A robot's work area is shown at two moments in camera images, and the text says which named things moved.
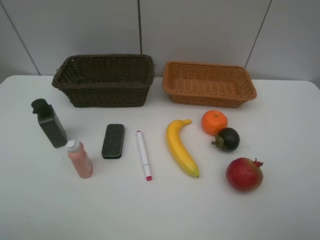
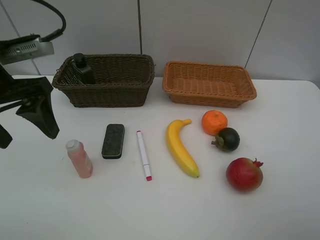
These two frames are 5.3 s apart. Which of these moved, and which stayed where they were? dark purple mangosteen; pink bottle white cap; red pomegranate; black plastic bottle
Moved: black plastic bottle
Stayed: red pomegranate; pink bottle white cap; dark purple mangosteen
